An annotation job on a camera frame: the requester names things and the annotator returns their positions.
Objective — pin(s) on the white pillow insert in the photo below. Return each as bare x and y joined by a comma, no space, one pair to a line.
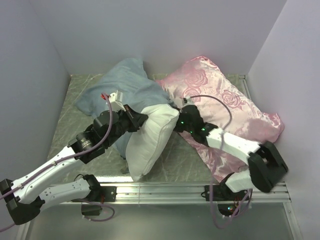
147,144

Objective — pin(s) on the pink rose satin pillow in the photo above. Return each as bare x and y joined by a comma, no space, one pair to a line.
219,101

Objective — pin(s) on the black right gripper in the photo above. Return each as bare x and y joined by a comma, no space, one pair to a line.
175,127

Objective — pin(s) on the aluminium mounting rail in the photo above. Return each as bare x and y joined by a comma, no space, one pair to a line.
168,211

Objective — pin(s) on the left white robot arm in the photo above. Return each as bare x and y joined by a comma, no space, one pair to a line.
28,196

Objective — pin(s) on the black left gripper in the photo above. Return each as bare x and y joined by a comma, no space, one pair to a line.
137,119

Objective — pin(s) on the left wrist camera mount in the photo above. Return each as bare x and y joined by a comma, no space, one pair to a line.
114,100

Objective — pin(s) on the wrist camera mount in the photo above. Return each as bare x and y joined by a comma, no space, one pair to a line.
114,100
183,102

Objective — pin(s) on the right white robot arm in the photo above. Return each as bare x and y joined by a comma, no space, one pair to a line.
266,167

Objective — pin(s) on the blue-grey fabric pillowcase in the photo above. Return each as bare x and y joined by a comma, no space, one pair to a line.
139,92

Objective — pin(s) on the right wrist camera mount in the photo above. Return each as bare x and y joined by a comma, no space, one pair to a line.
183,102

